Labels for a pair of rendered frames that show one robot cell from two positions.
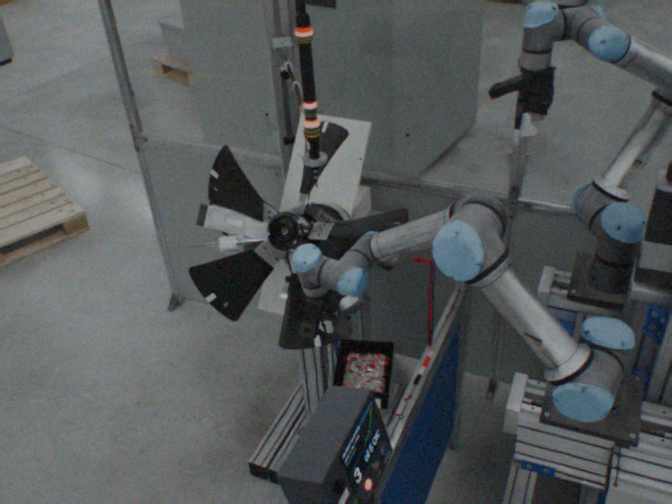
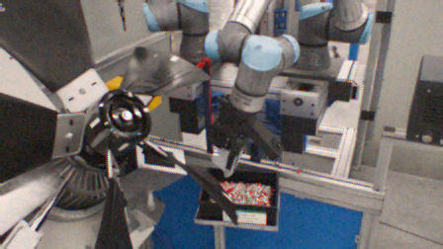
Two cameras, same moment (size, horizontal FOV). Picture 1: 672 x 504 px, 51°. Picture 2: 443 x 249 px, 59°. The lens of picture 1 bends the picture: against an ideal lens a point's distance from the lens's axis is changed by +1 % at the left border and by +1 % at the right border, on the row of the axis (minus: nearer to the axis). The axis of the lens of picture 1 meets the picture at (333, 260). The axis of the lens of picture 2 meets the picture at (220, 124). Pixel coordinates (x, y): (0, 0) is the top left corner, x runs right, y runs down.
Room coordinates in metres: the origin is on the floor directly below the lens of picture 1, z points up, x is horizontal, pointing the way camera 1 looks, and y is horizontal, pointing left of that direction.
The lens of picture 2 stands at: (1.57, 0.84, 1.57)
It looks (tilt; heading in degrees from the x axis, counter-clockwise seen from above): 28 degrees down; 269
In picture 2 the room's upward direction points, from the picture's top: 2 degrees counter-clockwise
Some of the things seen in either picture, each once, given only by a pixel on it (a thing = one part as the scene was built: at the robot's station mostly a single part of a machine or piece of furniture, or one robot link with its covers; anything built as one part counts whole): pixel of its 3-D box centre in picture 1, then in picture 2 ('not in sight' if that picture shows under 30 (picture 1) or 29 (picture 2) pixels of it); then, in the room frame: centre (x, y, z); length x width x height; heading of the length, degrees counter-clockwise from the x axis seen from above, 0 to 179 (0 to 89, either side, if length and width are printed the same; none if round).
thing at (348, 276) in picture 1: (346, 274); (271, 53); (1.43, -0.03, 1.28); 0.11 x 0.11 x 0.08; 56
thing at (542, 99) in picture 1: (535, 88); not in sight; (1.73, -0.56, 1.62); 0.09 x 0.08 x 0.12; 63
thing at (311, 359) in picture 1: (314, 373); not in sight; (1.90, 0.10, 0.46); 0.09 x 0.05 x 0.91; 63
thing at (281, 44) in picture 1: (282, 51); not in sight; (2.36, 0.12, 1.54); 0.10 x 0.07 x 0.09; 8
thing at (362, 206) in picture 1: (344, 205); not in sight; (2.35, -0.06, 0.92); 0.17 x 0.16 x 0.11; 153
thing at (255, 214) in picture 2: (364, 373); (239, 196); (1.50, -0.07, 0.85); 0.22 x 0.17 x 0.07; 169
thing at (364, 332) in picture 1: (363, 311); not in sight; (2.29, -0.11, 0.42); 0.04 x 0.04 x 0.83; 63
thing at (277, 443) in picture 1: (331, 427); not in sight; (1.98, 0.06, 0.04); 0.62 x 0.45 x 0.08; 153
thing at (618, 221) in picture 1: (620, 231); (193, 14); (1.64, -0.82, 1.20); 0.13 x 0.12 x 0.14; 8
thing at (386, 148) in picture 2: not in sight; (383, 160); (1.11, -0.05, 0.96); 0.03 x 0.03 x 0.20; 63
